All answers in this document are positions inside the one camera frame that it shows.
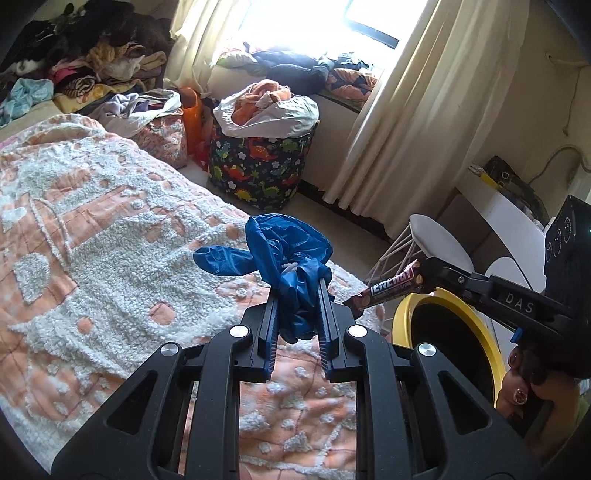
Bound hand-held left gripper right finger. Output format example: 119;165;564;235
318;277;541;480

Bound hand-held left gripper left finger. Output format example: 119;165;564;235
51;295;280;480

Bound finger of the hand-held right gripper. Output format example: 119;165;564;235
413;256;555;330

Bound brown snack bar wrapper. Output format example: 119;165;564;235
342;259;423;317

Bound yellow rimmed black bin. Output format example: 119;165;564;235
392;293;555;439

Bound blue rubber glove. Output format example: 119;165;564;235
193;213;334;344

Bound person's right hand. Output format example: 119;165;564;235
496;346;580;457

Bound white vanity desk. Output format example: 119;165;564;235
436;173;559;296

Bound dark camouflage bag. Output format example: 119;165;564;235
482;155;550;222

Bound dinosaur print laundry basket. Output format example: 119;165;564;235
208;122;319;213

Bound wide cream curtain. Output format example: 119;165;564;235
321;0;532;241

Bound white plastic bag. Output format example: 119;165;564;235
213;88;320;138

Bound pink floral bag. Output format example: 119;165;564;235
127;90;188;169

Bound orange bag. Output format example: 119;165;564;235
178;87;211;171

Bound orange clothes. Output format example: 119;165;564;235
231;79;294;125

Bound clothes on window sill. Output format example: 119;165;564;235
217;41;384;114

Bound lilac garment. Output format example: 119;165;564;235
88;92;153;130

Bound narrow cream curtain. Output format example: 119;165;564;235
164;0;252;100

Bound black framed window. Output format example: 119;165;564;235
240;0;435;70

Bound pile of clothes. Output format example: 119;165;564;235
0;2;169;116

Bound light blue garment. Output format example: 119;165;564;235
0;78;55;127

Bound white wire stool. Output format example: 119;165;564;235
367;213;476;287

